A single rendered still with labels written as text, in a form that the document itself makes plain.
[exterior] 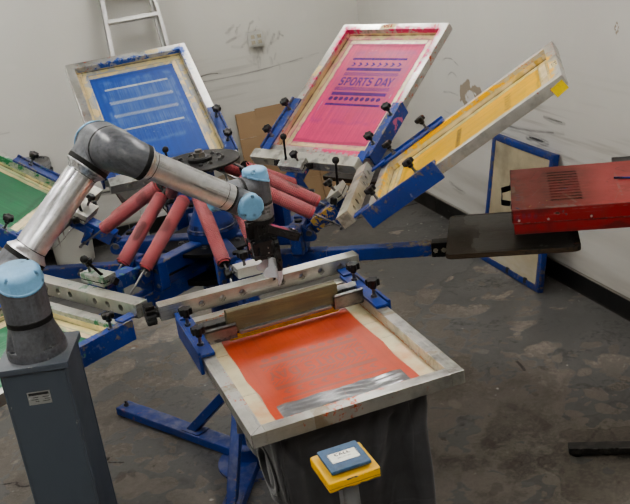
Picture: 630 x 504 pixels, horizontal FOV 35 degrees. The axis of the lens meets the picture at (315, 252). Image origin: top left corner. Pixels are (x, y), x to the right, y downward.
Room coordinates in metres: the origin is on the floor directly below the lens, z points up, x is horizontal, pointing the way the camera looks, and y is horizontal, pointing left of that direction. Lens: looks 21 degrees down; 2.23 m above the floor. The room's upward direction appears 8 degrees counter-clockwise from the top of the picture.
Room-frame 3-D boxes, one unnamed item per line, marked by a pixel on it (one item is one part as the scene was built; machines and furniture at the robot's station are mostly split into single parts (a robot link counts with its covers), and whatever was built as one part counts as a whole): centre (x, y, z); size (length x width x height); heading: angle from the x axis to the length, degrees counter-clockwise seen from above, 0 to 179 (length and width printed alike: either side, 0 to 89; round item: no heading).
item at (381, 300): (2.87, -0.14, 0.98); 0.30 x 0.05 x 0.07; 17
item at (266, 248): (2.75, 0.15, 1.26); 0.09 x 0.08 x 0.12; 108
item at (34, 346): (2.31, 0.74, 1.25); 0.15 x 0.15 x 0.10
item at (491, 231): (3.42, -0.28, 0.91); 1.34 x 0.40 x 0.08; 77
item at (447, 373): (2.56, 0.06, 0.97); 0.79 x 0.58 x 0.04; 17
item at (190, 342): (2.70, 0.39, 0.98); 0.30 x 0.05 x 0.07; 17
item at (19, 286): (2.31, 0.74, 1.37); 0.13 x 0.12 x 0.14; 26
